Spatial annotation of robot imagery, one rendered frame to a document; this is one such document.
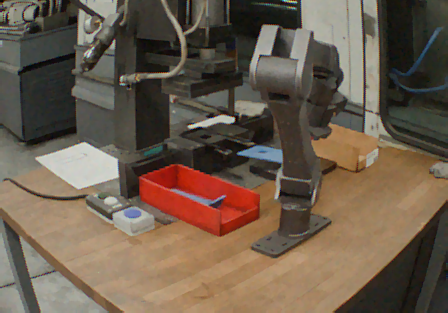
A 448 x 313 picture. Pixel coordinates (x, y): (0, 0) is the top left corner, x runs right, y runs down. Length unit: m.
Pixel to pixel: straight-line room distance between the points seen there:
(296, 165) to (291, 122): 0.11
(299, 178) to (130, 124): 0.66
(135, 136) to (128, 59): 0.22
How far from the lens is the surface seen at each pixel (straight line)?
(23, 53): 4.44
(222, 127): 1.59
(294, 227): 1.18
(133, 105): 1.64
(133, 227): 1.21
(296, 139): 1.06
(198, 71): 1.46
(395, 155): 1.71
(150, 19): 1.54
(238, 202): 1.31
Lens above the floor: 1.47
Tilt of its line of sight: 19 degrees down
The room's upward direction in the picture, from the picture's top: straight up
